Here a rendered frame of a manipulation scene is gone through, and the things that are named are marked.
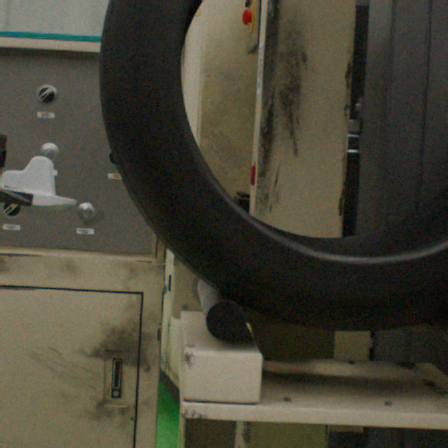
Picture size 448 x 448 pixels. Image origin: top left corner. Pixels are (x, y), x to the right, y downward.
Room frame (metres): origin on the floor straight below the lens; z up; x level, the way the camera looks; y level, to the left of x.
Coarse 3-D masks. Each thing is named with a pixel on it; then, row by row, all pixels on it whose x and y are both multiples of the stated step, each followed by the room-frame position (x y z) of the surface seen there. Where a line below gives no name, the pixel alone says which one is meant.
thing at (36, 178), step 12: (36, 168) 1.40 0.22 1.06; (48, 168) 1.40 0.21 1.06; (0, 180) 1.39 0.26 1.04; (12, 180) 1.39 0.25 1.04; (24, 180) 1.40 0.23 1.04; (36, 180) 1.40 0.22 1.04; (48, 180) 1.40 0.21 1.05; (36, 192) 1.40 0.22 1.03; (48, 192) 1.40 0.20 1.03; (36, 204) 1.39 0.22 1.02; (48, 204) 1.40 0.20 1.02; (60, 204) 1.40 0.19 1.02; (72, 204) 1.41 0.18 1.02
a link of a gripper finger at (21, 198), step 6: (0, 192) 1.37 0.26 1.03; (6, 192) 1.38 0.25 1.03; (12, 192) 1.38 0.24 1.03; (18, 192) 1.38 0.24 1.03; (24, 192) 1.39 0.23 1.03; (0, 198) 1.37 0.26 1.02; (6, 198) 1.37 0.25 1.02; (12, 198) 1.38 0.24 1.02; (18, 198) 1.38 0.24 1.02; (24, 198) 1.39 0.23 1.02; (30, 198) 1.39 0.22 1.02; (18, 204) 1.38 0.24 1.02; (24, 204) 1.38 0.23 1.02; (30, 204) 1.39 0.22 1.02
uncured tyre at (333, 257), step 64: (128, 0) 1.32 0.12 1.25; (192, 0) 1.30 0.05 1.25; (128, 64) 1.31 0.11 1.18; (128, 128) 1.32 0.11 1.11; (128, 192) 1.37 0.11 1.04; (192, 192) 1.30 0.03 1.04; (192, 256) 1.34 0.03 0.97; (256, 256) 1.31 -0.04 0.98; (320, 256) 1.30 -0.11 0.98; (384, 256) 1.32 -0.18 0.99; (320, 320) 1.34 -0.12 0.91; (384, 320) 1.34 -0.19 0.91
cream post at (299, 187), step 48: (288, 0) 1.72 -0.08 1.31; (336, 0) 1.72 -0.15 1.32; (288, 48) 1.72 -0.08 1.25; (336, 48) 1.72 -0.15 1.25; (288, 96) 1.72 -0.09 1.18; (336, 96) 1.72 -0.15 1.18; (288, 144) 1.72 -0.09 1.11; (336, 144) 1.72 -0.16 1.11; (288, 192) 1.72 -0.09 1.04; (336, 192) 1.72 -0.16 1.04; (288, 336) 1.72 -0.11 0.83; (240, 432) 1.74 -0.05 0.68; (288, 432) 1.72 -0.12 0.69
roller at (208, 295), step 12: (204, 288) 1.54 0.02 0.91; (204, 300) 1.46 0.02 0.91; (216, 300) 1.37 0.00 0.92; (228, 300) 1.35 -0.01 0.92; (204, 312) 1.40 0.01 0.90; (216, 312) 1.34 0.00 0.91; (228, 312) 1.34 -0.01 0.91; (240, 312) 1.34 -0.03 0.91; (216, 324) 1.34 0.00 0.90; (228, 324) 1.34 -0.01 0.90; (240, 324) 1.34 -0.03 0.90; (216, 336) 1.34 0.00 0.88; (228, 336) 1.34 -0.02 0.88
